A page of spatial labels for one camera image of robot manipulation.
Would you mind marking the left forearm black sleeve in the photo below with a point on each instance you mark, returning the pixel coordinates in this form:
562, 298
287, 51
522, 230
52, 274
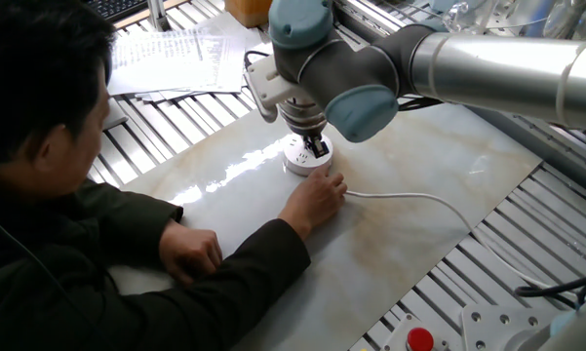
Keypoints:
131, 209

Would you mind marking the person head black hair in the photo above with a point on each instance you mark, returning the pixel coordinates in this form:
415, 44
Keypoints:
34, 73

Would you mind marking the large printed paper sheet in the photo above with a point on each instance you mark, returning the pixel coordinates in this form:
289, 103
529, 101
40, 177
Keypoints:
161, 61

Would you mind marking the right forearm black sleeve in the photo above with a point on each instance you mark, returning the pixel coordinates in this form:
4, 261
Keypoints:
234, 283

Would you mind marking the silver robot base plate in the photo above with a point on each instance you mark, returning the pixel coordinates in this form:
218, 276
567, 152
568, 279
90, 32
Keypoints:
497, 326

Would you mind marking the white paper sheet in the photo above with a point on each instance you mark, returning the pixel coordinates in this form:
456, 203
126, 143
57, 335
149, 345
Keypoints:
224, 63

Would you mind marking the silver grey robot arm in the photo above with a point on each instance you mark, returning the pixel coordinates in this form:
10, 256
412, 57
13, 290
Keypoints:
468, 63

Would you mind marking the person left hand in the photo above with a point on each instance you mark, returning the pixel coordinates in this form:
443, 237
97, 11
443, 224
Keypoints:
190, 251

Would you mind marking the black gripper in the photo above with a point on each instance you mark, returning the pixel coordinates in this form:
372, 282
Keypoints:
307, 131

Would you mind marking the clear plastic bag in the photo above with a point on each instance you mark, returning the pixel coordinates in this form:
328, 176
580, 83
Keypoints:
517, 14

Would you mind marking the red button switch box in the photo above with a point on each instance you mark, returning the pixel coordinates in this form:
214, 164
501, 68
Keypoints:
419, 339

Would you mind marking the person torso black jacket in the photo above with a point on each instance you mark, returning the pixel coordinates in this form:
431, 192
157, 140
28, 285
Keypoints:
39, 283

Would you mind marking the person right hand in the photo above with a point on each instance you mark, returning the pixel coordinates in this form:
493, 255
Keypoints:
314, 200

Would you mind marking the black keyboard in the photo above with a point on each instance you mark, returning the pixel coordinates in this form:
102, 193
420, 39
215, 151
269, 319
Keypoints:
117, 7

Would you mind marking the wooden block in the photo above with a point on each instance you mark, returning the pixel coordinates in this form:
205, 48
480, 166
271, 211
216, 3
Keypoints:
247, 12

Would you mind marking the round white power strip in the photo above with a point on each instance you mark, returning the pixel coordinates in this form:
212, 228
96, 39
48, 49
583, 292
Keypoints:
297, 161

